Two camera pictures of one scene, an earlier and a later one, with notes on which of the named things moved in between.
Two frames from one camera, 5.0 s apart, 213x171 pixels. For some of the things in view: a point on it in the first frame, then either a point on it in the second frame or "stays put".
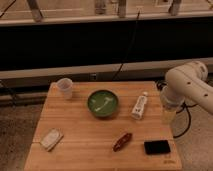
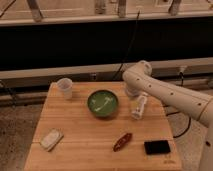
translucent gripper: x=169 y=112 to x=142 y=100
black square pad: x=157 y=147 stays put
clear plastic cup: x=66 y=85 stays put
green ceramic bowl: x=103 y=103 stays put
